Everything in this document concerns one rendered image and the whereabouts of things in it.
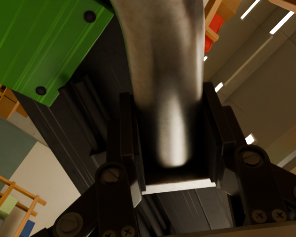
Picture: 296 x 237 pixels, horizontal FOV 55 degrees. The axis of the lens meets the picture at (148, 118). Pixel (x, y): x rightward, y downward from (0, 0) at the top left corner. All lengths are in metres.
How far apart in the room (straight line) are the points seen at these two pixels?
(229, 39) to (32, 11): 9.49
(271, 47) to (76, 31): 7.66
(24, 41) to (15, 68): 0.03
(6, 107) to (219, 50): 6.45
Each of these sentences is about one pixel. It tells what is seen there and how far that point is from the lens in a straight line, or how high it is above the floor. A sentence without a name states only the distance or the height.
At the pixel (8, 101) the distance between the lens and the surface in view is 6.80.
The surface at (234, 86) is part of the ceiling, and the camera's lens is 7.91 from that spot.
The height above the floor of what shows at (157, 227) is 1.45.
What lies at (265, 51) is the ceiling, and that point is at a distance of 7.85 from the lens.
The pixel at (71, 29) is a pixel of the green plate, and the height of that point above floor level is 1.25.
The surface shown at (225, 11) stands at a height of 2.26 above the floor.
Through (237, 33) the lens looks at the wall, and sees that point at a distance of 9.72.
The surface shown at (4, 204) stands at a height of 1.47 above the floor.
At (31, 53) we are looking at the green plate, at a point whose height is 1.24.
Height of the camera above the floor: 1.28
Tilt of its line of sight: 15 degrees up
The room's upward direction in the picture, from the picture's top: 126 degrees clockwise
